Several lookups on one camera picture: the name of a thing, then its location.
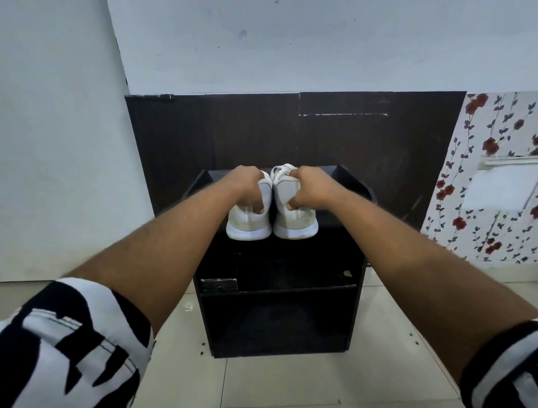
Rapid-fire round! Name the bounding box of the grey sneaker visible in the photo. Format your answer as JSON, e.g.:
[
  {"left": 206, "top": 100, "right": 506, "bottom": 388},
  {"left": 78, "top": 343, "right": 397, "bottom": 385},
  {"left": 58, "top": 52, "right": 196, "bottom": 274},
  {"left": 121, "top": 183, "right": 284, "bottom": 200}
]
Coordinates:
[
  {"left": 272, "top": 164, "right": 319, "bottom": 240},
  {"left": 226, "top": 170, "right": 273, "bottom": 241}
]

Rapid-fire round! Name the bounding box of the black open shelf box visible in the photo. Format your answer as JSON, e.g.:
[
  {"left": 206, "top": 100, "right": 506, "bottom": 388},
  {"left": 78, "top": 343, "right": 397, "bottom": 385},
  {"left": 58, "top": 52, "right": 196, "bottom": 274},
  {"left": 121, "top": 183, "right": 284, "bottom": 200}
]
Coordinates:
[{"left": 180, "top": 164, "right": 379, "bottom": 359}]

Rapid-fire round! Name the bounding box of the white floral patterned sheet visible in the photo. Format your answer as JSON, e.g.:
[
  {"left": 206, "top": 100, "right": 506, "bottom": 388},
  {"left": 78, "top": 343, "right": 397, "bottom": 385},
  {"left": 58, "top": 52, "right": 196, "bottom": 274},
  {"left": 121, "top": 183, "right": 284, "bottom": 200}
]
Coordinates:
[{"left": 420, "top": 90, "right": 538, "bottom": 265}]

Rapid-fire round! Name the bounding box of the person's right hand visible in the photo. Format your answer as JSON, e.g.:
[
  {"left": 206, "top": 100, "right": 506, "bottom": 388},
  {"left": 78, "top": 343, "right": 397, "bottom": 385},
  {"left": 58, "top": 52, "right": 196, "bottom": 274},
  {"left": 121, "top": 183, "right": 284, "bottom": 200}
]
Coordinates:
[{"left": 285, "top": 166, "right": 350, "bottom": 211}]

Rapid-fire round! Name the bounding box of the dark brown wooden cabinet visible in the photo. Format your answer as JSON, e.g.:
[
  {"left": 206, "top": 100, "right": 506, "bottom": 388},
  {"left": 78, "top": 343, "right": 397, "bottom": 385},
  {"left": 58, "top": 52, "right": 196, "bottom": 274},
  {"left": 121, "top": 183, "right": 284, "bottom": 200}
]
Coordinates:
[{"left": 124, "top": 91, "right": 467, "bottom": 232}]

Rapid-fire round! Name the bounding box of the person's left forearm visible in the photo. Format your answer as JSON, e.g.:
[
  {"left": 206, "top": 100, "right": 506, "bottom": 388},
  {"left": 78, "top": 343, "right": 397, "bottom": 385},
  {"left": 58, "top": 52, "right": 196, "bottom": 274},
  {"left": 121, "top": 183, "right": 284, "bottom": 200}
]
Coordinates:
[{"left": 67, "top": 180, "right": 253, "bottom": 337}]

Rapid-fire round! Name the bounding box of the person's left hand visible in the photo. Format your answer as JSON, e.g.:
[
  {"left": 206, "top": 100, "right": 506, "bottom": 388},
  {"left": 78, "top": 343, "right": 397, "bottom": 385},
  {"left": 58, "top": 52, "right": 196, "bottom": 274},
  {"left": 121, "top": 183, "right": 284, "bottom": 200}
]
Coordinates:
[{"left": 222, "top": 165, "right": 272, "bottom": 215}]

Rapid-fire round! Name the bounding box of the zebra striped garment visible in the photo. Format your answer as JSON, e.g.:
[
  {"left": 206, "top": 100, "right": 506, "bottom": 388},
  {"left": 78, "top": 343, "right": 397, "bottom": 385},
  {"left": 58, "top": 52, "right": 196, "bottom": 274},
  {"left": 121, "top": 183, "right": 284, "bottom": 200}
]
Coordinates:
[{"left": 0, "top": 277, "right": 538, "bottom": 408}]

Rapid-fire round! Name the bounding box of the person's right forearm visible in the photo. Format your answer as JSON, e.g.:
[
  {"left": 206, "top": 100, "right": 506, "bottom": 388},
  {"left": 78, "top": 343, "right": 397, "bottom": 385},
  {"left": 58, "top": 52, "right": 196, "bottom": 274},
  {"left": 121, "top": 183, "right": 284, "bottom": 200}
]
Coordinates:
[{"left": 330, "top": 195, "right": 538, "bottom": 386}]

